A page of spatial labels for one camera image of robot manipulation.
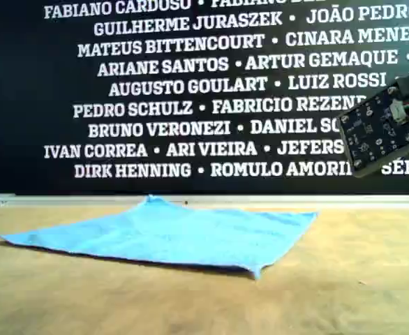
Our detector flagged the blue microfibre cloth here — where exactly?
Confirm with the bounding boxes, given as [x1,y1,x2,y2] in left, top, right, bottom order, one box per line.
[0,194,320,281]

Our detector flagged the black banner with white names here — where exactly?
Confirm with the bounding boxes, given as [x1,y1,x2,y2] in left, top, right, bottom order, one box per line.
[0,0,409,196]

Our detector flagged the brown felt table mat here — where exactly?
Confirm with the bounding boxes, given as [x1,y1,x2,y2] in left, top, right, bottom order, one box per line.
[0,204,409,335]

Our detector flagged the right wrist camera circuit board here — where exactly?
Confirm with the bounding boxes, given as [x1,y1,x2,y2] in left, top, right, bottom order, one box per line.
[336,85,409,179]

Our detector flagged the aluminium frame rail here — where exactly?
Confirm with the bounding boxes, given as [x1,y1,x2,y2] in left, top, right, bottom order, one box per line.
[0,193,409,210]

